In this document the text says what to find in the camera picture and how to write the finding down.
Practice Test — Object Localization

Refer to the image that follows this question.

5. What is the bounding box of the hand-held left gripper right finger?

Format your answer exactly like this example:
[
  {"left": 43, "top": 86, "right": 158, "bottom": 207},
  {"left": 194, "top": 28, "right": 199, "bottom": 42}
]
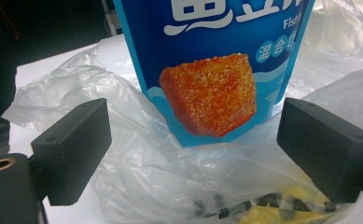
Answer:
[{"left": 276, "top": 97, "right": 363, "bottom": 204}]

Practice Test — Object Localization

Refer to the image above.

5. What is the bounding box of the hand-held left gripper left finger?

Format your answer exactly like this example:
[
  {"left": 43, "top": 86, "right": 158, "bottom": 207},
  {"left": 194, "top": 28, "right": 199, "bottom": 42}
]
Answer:
[{"left": 30, "top": 98, "right": 113, "bottom": 206}]

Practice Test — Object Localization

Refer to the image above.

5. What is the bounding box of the yellow and black packet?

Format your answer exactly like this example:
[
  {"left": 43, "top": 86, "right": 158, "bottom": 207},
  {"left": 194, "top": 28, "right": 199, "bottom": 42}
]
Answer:
[{"left": 194, "top": 183, "right": 339, "bottom": 224}]

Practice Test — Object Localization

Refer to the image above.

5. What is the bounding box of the clear plastic bag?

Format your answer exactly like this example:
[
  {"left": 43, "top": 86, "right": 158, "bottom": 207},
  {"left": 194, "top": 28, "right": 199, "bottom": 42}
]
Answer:
[{"left": 1, "top": 0, "right": 363, "bottom": 224}]

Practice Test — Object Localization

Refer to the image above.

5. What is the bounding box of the blue snack packet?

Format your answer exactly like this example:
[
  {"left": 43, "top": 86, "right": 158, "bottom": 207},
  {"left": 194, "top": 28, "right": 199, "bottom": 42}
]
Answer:
[{"left": 113, "top": 0, "right": 316, "bottom": 147}]

